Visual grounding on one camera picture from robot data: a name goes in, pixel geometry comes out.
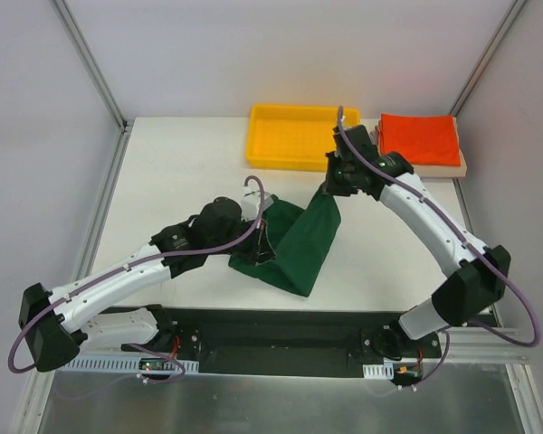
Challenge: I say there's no green t-shirt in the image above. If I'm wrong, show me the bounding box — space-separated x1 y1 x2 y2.
228 189 341 297

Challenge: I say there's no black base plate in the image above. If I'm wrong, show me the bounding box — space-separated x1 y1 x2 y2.
117 305 452 376

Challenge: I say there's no left aluminium frame post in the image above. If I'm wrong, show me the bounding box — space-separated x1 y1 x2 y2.
49 0 135 132

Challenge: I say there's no white cable duct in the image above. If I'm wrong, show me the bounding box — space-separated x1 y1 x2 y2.
60 354 181 374
362 363 395 381

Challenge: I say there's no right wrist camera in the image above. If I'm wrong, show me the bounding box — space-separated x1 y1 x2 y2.
333 125 379 161

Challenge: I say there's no left white cable duct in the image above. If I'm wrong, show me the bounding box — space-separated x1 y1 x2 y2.
60 354 181 374

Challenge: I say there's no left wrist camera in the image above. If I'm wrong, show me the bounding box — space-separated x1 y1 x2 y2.
240 186 274 222

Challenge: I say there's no right white cable duct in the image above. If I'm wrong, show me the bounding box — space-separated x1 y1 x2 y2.
362 363 395 381

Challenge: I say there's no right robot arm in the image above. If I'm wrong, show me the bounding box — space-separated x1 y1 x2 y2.
324 151 510 357

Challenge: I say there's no yellow plastic tray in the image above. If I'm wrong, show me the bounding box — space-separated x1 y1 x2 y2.
245 104 338 173

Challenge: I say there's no front aluminium rail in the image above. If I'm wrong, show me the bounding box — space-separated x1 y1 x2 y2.
38 316 530 363

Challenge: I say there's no right aluminium frame post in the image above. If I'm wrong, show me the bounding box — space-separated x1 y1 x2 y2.
449 0 529 117

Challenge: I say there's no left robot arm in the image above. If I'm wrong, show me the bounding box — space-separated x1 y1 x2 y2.
15 193 274 372

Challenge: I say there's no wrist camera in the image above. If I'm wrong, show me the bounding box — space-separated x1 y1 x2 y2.
333 125 379 161
240 186 274 222

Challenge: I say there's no aluminium frame post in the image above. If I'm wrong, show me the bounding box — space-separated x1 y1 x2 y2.
449 0 529 117
49 0 135 132

